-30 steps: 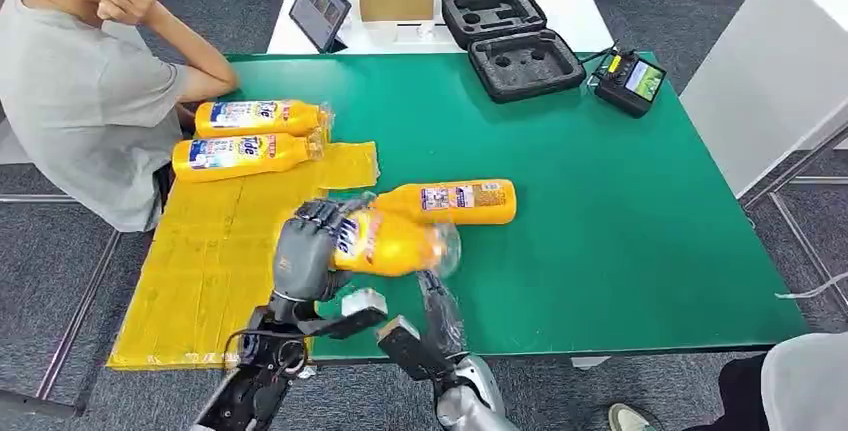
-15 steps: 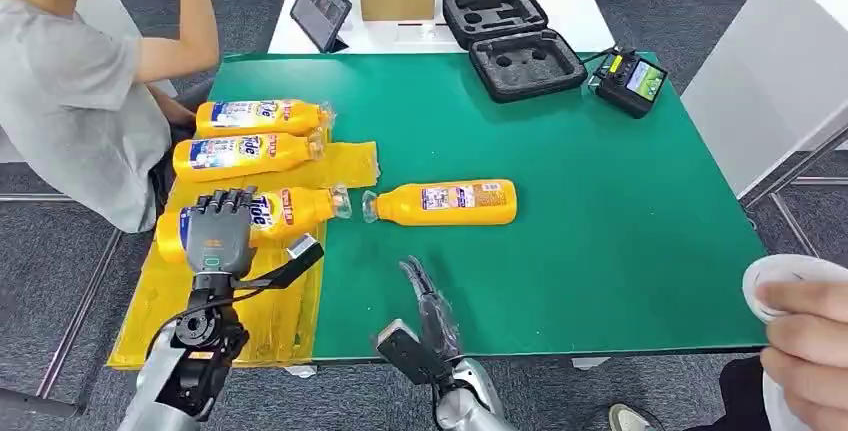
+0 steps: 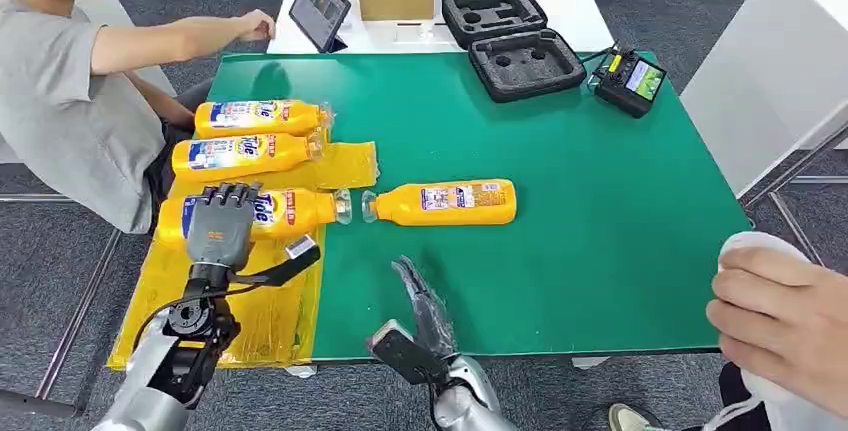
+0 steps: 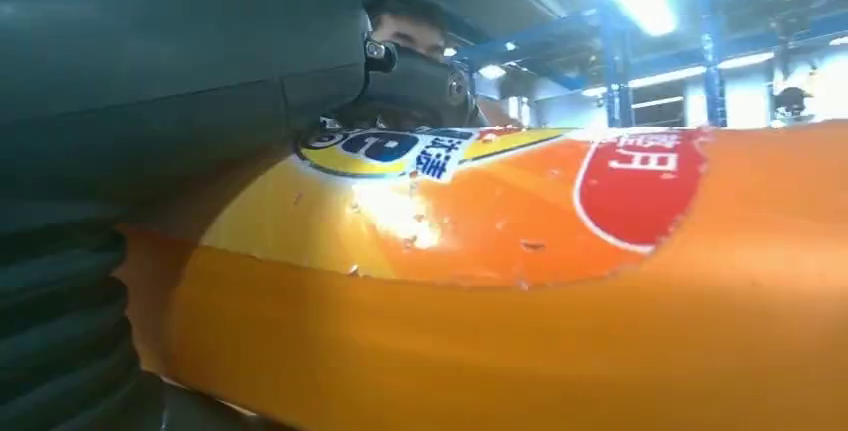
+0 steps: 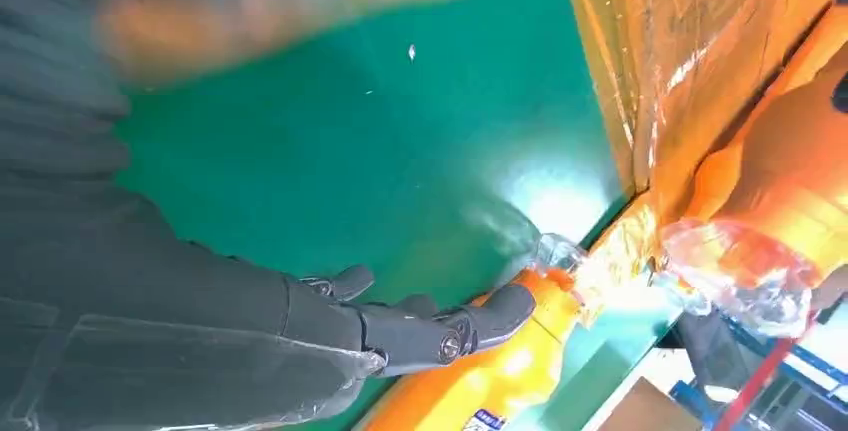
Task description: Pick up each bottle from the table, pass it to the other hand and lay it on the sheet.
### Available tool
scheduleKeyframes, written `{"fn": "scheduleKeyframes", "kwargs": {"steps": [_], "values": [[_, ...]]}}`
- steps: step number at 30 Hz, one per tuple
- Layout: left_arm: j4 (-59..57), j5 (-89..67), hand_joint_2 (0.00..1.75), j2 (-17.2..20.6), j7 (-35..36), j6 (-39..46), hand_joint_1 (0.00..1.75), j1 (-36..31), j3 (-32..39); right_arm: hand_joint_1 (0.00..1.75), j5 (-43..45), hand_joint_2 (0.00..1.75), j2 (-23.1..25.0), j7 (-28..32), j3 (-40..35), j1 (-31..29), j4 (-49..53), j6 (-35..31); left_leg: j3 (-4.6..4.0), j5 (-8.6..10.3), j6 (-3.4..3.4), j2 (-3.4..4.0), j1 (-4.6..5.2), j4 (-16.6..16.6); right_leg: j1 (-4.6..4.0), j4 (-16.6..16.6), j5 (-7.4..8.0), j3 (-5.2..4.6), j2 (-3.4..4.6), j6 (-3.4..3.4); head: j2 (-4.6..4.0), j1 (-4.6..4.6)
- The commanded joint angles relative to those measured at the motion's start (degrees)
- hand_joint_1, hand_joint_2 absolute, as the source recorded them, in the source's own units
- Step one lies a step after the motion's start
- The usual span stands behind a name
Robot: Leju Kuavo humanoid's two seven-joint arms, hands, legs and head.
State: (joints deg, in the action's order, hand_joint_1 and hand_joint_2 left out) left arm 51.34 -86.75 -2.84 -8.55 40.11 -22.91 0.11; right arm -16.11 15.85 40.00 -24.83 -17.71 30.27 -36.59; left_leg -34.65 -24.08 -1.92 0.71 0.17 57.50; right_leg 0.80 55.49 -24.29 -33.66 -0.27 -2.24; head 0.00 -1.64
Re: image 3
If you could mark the black foam-lined case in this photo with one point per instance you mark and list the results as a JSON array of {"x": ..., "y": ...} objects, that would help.
[{"x": 523, "y": 64}]

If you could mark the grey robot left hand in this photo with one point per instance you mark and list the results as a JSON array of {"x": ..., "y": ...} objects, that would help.
[{"x": 218, "y": 232}]

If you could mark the green table mat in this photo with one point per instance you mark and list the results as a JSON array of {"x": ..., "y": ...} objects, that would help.
[{"x": 563, "y": 216}]

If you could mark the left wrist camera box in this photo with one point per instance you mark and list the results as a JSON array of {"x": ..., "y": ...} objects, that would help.
[{"x": 285, "y": 268}]

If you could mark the person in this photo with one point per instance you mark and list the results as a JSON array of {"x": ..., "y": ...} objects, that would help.
[
  {"x": 60, "y": 116},
  {"x": 788, "y": 348}
]

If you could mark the yellow plastic sheet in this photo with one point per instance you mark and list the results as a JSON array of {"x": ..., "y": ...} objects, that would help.
[{"x": 265, "y": 309}]

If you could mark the black controller with screen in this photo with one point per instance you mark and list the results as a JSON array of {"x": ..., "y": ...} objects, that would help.
[{"x": 623, "y": 90}]

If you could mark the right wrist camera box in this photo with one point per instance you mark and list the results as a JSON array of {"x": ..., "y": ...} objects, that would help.
[{"x": 407, "y": 355}]

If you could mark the person's left hand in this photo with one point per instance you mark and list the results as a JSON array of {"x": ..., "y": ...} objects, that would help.
[{"x": 257, "y": 25}]

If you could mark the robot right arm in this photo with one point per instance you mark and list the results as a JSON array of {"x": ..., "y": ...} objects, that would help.
[{"x": 467, "y": 401}]

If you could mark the white cloth bundle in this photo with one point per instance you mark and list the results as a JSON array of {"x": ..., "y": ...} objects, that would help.
[{"x": 755, "y": 242}]

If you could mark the black tablet on stand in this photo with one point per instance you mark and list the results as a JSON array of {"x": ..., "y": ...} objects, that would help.
[{"x": 319, "y": 9}]

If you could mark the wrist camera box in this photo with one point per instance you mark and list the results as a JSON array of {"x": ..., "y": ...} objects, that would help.
[
  {"x": 285, "y": 268},
  {"x": 407, "y": 355}
]

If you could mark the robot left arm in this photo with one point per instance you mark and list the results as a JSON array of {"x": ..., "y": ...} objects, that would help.
[{"x": 152, "y": 375}]

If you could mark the orange detergent bottle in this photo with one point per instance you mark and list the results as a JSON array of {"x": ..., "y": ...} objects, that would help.
[
  {"x": 450, "y": 206},
  {"x": 232, "y": 156},
  {"x": 298, "y": 212},
  {"x": 258, "y": 118}
]

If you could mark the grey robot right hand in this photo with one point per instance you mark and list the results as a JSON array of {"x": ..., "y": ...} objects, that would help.
[{"x": 427, "y": 309}]

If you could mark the person's hand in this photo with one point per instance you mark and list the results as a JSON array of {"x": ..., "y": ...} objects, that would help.
[{"x": 782, "y": 328}]

